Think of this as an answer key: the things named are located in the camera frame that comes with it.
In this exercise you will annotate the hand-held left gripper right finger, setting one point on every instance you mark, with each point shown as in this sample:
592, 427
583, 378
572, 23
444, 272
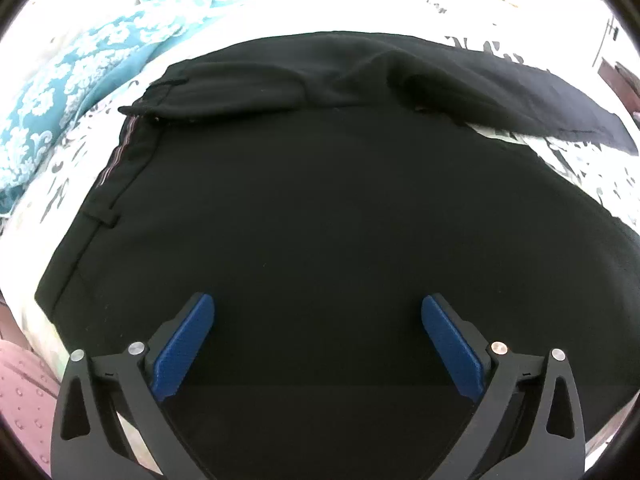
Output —
452, 350

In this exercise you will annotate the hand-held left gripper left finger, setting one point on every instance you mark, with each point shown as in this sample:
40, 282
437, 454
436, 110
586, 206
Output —
182, 350

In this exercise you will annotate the black pants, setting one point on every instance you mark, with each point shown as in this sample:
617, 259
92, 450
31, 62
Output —
320, 200

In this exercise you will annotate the leaf print bed sheet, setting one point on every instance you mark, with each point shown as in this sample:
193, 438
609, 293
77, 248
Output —
590, 172

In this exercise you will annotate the blue floral pillow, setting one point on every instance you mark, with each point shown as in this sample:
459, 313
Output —
75, 75

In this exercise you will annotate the brown wooden cabinet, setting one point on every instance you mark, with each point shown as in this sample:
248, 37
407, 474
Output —
620, 77

